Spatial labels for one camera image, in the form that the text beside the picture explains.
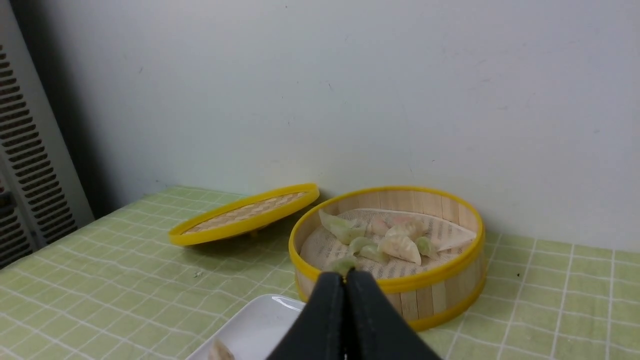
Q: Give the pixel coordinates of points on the white square plate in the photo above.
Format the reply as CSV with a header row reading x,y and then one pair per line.
x,y
256,329

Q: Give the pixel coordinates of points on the white dumpling centre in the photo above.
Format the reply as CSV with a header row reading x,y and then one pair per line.
x,y
401,247

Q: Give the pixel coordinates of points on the bamboo steamer lid yellow rim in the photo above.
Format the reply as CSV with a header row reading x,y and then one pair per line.
x,y
247,215

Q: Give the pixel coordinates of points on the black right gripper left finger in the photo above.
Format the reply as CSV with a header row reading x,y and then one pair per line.
x,y
316,334

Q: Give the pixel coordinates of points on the white steamer liner paper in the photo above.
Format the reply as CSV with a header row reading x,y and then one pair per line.
x,y
443,242

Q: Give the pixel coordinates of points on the pale white dumpling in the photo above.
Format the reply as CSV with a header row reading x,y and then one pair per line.
x,y
219,351

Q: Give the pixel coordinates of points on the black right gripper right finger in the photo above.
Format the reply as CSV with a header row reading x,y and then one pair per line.
x,y
375,330

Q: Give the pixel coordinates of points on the green dumpling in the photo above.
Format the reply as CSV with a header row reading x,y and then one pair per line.
x,y
367,248
345,230
342,266

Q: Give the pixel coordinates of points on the pink dumpling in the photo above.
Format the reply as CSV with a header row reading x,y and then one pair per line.
x,y
396,226

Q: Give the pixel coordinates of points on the green dumpling front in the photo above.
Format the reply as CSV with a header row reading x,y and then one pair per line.
x,y
367,248

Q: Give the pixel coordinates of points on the perforated grey radiator panel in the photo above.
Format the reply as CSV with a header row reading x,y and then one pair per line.
x,y
42,198

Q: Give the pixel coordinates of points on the bamboo steamer basket yellow rim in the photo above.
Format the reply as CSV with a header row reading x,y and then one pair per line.
x,y
427,299

